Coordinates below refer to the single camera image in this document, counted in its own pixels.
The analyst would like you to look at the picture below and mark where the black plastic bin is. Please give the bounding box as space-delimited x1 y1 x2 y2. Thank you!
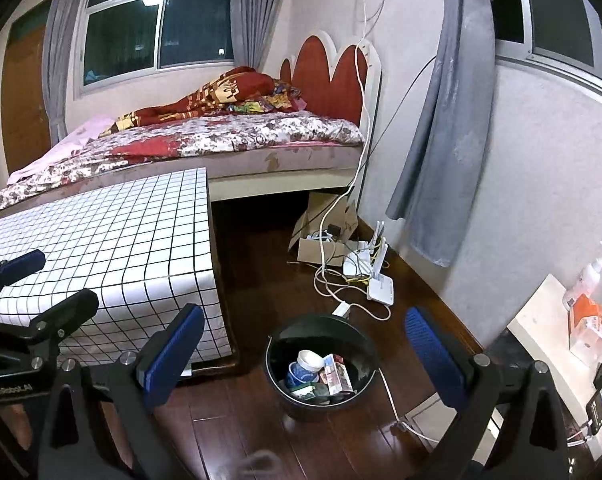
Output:
264 313 382 422

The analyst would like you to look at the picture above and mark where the large white-framed window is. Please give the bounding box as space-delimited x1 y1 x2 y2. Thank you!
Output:
76 0 237 98

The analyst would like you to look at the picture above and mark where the white checked tablecloth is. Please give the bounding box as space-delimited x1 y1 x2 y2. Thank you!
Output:
0 167 232 368

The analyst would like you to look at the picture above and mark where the white shelf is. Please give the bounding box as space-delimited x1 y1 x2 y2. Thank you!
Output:
506 273 602 461

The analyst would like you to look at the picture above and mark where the long tied grey curtain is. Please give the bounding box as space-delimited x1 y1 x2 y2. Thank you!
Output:
386 0 496 268

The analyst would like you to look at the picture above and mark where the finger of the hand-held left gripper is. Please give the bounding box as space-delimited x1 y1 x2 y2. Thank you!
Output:
31 289 100 342
0 249 46 318

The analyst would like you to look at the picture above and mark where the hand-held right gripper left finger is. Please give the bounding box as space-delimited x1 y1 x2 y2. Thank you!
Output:
38 303 206 480

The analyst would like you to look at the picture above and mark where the red and white headboard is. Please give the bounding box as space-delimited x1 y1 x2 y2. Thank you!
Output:
279 31 383 126

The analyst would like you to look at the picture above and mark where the pink cloth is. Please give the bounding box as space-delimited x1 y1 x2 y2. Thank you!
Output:
6 114 114 186

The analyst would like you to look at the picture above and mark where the green and white milk carton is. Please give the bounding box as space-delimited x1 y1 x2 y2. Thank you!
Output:
286 382 332 406

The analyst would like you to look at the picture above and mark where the narrow grey curtain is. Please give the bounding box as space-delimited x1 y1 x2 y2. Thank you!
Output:
41 0 94 143

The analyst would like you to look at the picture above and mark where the grey pleated curtain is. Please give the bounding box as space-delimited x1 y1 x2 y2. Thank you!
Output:
229 0 294 73

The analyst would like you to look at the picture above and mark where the flat white router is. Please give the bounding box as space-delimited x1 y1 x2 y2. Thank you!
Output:
366 220 396 306

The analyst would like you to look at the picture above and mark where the orange white carton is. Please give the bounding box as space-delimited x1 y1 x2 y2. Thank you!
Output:
571 317 602 366

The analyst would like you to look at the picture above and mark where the red and white carton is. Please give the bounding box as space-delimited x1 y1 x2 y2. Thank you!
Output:
317 354 354 395

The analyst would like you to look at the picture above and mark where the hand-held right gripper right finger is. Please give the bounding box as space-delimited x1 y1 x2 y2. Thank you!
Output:
404 306 569 480

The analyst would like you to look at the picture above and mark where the brown cardboard box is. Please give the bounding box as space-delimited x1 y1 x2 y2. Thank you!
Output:
288 191 362 267

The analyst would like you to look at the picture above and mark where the long white cable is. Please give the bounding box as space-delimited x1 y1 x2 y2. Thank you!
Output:
313 0 407 321

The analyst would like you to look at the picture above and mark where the bed with floral sheet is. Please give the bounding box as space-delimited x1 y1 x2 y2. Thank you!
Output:
0 110 369 211

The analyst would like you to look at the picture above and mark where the red patterned blanket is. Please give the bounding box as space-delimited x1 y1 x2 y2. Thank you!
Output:
98 66 307 136

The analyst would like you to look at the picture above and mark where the small white-framed window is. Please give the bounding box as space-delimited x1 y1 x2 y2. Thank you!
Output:
491 0 602 91

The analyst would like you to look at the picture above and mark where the blue paper cup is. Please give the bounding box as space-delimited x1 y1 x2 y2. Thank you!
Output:
286 360 321 388
296 349 326 370

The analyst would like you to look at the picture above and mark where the brown wooden door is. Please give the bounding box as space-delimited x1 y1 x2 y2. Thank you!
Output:
0 0 52 173

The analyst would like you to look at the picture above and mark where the white pump bottle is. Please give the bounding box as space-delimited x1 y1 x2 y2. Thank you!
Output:
562 241 602 313

